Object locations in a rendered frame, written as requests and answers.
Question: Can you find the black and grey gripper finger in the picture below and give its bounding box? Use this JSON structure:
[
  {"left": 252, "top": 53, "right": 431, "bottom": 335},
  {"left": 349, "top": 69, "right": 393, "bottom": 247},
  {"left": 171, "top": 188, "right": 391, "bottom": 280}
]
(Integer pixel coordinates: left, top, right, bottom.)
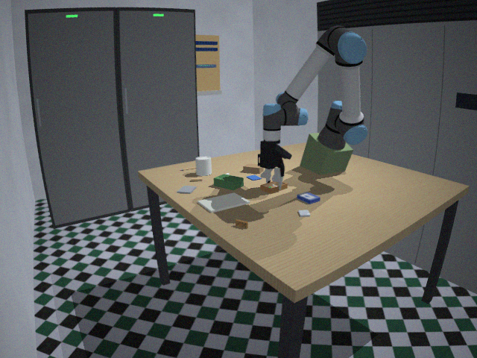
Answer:
[
  {"left": 261, "top": 169, "right": 273, "bottom": 183},
  {"left": 272, "top": 160, "right": 285, "bottom": 190}
]

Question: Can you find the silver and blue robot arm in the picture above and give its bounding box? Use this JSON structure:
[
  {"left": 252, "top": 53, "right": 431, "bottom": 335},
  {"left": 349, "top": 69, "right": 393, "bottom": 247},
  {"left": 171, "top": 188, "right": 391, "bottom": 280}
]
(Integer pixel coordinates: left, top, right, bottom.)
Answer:
[{"left": 262, "top": 25, "right": 367, "bottom": 150}]

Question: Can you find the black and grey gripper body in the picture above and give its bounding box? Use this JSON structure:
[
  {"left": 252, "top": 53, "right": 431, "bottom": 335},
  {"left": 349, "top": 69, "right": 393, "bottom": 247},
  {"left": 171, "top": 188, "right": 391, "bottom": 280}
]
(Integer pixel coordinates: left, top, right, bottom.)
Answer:
[{"left": 258, "top": 140, "right": 282, "bottom": 169}]

